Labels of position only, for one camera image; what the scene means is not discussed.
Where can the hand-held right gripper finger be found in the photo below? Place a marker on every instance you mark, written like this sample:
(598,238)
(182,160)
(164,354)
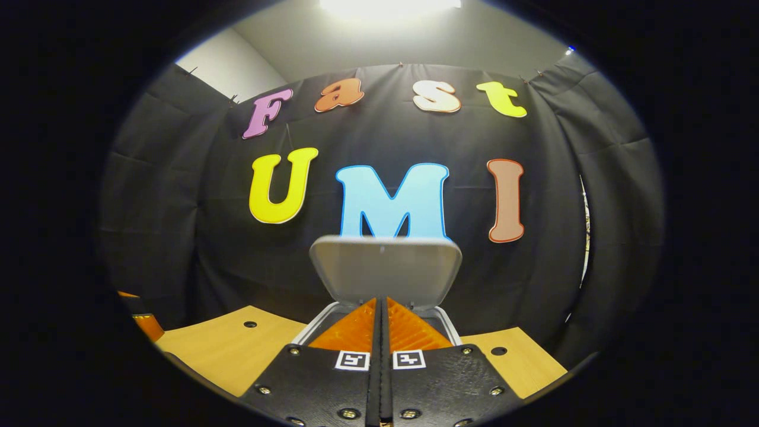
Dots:
(374,385)
(387,385)

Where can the wooden desktop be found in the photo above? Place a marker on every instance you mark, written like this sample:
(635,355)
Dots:
(225,350)

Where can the black backdrop cloth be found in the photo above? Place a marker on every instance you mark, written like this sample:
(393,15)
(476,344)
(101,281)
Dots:
(237,261)

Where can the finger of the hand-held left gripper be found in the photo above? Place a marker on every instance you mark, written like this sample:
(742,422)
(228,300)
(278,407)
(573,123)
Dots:
(133,303)
(148,327)

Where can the white desktop garbage bin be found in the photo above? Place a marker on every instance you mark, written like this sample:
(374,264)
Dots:
(385,270)

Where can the large ceiling light panel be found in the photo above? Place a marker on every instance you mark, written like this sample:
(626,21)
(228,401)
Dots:
(385,6)

